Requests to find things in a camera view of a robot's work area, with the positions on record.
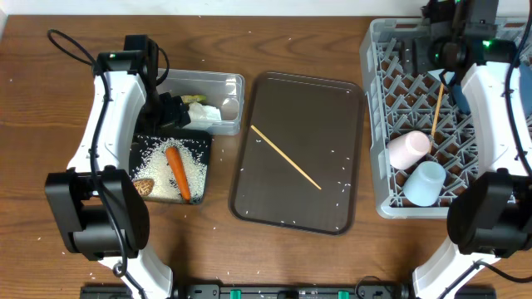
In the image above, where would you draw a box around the yellow green snack wrapper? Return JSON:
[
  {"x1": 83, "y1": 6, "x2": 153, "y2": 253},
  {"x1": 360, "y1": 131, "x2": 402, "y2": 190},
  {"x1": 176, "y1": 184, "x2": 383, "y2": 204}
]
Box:
[{"x1": 180, "y1": 95, "x2": 206, "y2": 104}]

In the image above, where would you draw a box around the white napkin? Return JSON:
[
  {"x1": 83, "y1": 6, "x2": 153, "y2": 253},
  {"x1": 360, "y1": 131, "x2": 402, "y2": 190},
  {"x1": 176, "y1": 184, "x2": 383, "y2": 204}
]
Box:
[{"x1": 185, "y1": 102, "x2": 221, "y2": 130}]

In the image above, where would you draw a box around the wooden chopstick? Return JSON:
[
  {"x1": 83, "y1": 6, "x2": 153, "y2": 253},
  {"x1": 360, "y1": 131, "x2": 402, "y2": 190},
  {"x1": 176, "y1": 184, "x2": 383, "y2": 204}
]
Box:
[
  {"x1": 431, "y1": 82, "x2": 445, "y2": 140},
  {"x1": 250, "y1": 125, "x2": 322, "y2": 190}
]

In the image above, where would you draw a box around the orange carrot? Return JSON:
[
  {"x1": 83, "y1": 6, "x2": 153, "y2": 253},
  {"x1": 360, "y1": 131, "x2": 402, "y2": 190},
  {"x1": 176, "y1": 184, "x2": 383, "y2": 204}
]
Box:
[{"x1": 165, "y1": 147, "x2": 191, "y2": 203}]

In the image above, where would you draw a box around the white rice pile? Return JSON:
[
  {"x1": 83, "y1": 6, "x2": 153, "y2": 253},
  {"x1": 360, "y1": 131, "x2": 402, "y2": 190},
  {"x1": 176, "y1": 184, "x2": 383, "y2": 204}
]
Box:
[{"x1": 131, "y1": 136, "x2": 209, "y2": 204}]

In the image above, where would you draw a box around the large dark blue plate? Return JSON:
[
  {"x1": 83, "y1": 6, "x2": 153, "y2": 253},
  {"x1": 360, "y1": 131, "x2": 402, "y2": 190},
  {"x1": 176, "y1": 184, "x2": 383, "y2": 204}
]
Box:
[{"x1": 451, "y1": 84, "x2": 470, "y2": 115}]

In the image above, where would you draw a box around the brown food scrap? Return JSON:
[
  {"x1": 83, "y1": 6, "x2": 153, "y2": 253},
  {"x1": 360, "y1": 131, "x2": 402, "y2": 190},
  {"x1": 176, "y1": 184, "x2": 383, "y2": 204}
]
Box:
[{"x1": 133, "y1": 179, "x2": 155, "y2": 197}]

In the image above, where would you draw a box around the pink cup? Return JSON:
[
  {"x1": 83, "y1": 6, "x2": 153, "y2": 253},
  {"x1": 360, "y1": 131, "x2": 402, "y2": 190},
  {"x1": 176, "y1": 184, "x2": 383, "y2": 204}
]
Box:
[{"x1": 387, "y1": 130, "x2": 431, "y2": 170}]

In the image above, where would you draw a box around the light blue cup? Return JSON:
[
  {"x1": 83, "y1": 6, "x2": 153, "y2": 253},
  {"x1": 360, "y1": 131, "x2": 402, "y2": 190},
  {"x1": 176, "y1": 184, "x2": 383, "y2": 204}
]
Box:
[{"x1": 403, "y1": 161, "x2": 446, "y2": 207}]

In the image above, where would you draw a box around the small light blue bowl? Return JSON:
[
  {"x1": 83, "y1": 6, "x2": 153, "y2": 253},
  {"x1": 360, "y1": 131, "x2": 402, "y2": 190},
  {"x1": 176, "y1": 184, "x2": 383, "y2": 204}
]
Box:
[{"x1": 428, "y1": 69, "x2": 456, "y2": 86}]

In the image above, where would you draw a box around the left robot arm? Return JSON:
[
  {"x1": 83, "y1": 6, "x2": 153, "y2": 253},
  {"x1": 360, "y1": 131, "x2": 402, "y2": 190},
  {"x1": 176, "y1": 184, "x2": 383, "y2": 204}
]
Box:
[{"x1": 45, "y1": 50, "x2": 175, "y2": 298}]

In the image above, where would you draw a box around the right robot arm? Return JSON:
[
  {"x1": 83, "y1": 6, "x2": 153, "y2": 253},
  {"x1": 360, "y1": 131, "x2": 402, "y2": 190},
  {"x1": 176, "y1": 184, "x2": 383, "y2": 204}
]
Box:
[{"x1": 410, "y1": 21, "x2": 531, "y2": 298}]

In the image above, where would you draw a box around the grey dishwasher rack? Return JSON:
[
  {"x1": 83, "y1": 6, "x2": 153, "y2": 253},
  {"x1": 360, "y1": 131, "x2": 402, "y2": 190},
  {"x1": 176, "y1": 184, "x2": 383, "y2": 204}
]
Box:
[{"x1": 360, "y1": 18, "x2": 478, "y2": 219}]

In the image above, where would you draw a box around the clear plastic bin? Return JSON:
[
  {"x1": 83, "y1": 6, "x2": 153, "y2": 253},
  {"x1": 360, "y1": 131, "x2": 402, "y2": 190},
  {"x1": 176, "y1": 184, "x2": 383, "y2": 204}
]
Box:
[{"x1": 157, "y1": 69, "x2": 245, "y2": 135}]

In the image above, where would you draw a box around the black tray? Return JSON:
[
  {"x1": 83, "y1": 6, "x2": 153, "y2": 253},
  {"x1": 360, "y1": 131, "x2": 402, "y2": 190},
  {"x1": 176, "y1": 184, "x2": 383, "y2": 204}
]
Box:
[{"x1": 127, "y1": 128, "x2": 213, "y2": 206}]

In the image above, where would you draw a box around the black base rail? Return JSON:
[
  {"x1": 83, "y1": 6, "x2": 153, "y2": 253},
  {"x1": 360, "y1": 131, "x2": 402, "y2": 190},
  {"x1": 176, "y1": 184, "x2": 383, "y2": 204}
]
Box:
[{"x1": 79, "y1": 279, "x2": 498, "y2": 299}]

